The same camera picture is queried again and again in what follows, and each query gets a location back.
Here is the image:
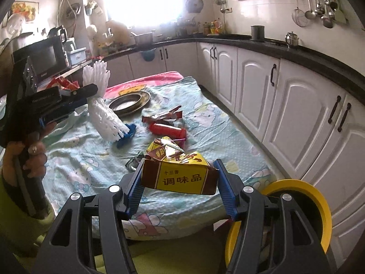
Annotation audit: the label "brown snack wrapper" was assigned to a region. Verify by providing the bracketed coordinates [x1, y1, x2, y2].
[142, 106, 183, 124]

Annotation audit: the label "small wall fan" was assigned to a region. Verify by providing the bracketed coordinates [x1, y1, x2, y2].
[185, 0, 204, 13]

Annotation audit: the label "yellow brown seasoning box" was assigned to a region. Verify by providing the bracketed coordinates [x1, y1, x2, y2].
[141, 151, 220, 196]

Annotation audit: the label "cartoon printed blanket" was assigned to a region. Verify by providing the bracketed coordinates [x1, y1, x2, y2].
[43, 76, 278, 240]

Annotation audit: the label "person's left forearm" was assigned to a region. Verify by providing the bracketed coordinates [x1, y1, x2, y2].
[0, 171, 57, 252]

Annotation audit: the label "black countertop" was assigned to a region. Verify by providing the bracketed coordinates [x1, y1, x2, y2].
[71, 33, 365, 105]

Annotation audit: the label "black electric kettle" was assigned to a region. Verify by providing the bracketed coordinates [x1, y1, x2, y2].
[47, 26, 68, 43]

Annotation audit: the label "white foam net sleeve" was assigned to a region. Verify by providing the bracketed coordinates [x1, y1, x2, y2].
[82, 61, 136, 142]

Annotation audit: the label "round metal pan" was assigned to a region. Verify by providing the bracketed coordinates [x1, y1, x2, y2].
[109, 91, 151, 117]

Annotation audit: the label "black metal cup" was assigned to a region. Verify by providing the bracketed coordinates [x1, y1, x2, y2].
[251, 25, 265, 41]

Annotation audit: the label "yellow trash bin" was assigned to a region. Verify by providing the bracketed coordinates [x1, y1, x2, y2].
[225, 179, 333, 269]

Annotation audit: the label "black microwave oven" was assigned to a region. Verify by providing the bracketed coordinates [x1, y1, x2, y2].
[13, 36, 69, 77]

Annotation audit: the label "bright window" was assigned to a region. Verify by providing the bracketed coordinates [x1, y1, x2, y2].
[104, 0, 183, 27]

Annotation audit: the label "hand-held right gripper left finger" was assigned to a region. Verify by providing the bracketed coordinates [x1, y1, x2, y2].
[30, 160, 146, 274]

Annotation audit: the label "row of hanging kitchen utensils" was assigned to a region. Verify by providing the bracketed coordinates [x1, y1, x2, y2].
[299, 0, 348, 29]

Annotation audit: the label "yellow crumpled snack packet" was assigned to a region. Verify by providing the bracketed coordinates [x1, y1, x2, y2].
[146, 137, 186, 160]

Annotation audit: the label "fruit wall picture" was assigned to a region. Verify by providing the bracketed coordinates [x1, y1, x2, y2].
[10, 1, 39, 23]

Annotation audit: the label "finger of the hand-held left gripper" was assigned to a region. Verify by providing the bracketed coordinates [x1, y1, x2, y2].
[38, 97, 89, 127]
[58, 84, 98, 99]

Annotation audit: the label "group of condiment bottles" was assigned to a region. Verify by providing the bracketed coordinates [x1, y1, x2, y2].
[200, 18, 226, 35]

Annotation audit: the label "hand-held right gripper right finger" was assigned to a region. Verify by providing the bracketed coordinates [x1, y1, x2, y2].
[212, 159, 338, 274]

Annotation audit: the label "clear green wrapper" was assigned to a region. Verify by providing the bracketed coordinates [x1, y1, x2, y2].
[125, 151, 146, 173]

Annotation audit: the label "steel cooking pot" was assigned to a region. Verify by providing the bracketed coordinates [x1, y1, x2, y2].
[131, 31, 154, 46]

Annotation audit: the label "pale blue storage box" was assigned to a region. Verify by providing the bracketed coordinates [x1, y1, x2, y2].
[69, 48, 86, 66]

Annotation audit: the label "blue plastic piece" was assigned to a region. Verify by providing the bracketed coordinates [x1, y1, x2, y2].
[116, 123, 137, 149]

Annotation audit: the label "small hanging utensil set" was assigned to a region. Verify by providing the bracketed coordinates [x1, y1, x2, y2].
[214, 0, 233, 13]

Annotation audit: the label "pink fleece blanket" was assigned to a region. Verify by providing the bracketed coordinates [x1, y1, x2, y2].
[104, 71, 184, 99]

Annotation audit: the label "red cylindrical can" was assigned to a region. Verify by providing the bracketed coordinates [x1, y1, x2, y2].
[149, 123, 187, 142]

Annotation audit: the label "wire mesh strainer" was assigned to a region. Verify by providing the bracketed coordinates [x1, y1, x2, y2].
[291, 0, 308, 27]

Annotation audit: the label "person's left hand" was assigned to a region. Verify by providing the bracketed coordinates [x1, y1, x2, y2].
[4, 121, 57, 183]

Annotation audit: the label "red orange snack packet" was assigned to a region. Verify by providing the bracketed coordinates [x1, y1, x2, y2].
[46, 77, 82, 90]

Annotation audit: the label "water heater hoses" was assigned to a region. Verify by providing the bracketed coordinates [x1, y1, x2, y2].
[58, 0, 82, 20]

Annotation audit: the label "steel teapot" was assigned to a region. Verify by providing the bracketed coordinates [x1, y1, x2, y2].
[285, 31, 300, 48]

